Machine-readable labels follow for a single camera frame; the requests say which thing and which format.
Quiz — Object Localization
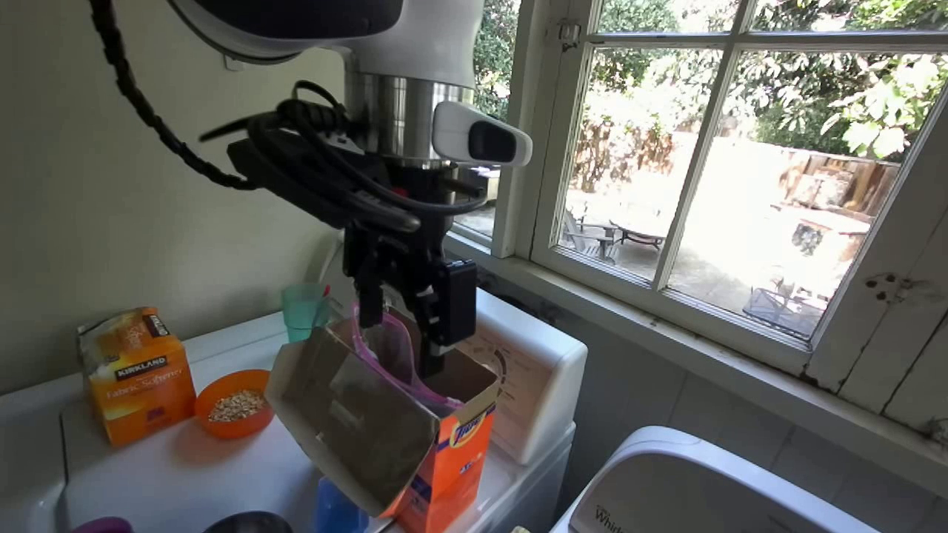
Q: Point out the orange Tide detergent box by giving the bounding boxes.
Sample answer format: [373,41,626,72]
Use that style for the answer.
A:
[265,314,509,533]

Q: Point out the metal wire patio chair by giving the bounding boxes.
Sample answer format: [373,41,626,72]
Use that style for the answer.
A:
[561,205,599,255]

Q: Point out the orange bowl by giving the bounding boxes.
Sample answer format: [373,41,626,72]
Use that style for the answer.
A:
[194,368,275,445]

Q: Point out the white laundry basket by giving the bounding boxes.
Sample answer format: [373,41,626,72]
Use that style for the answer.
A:
[545,424,882,533]

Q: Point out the dark patio table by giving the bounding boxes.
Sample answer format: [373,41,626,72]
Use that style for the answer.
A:
[602,215,673,260]

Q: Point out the white washing machine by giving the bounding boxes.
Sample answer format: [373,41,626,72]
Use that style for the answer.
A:
[0,283,591,533]

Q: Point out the white muntin window sash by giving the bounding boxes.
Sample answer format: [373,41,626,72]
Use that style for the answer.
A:
[491,0,936,378]

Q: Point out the purple plastic item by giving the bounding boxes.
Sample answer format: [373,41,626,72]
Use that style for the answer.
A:
[68,514,136,533]

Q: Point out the teal plastic cup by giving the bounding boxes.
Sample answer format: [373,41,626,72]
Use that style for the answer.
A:
[279,282,334,347]

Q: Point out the orange Kirkland box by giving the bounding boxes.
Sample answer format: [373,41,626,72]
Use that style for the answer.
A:
[75,304,199,449]

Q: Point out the purple plastic utensil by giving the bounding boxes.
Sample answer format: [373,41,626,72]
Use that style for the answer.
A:
[349,307,462,418]

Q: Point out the white wooden window frame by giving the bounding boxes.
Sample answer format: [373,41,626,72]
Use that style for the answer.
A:
[448,0,948,497]

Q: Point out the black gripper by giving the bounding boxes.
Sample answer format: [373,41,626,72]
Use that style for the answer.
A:
[342,159,484,386]

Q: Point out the small blue plastic cup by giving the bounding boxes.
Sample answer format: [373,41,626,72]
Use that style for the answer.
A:
[312,473,373,533]

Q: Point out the steel bowl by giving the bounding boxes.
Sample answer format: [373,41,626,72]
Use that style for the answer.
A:
[201,510,296,533]

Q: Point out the white wrist webcam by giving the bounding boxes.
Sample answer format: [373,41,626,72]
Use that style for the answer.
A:
[431,100,536,172]

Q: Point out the single pane window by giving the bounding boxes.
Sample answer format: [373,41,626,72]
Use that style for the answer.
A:
[462,0,524,248]

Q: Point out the black cable bundle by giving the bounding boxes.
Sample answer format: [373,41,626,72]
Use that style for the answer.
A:
[201,81,497,234]

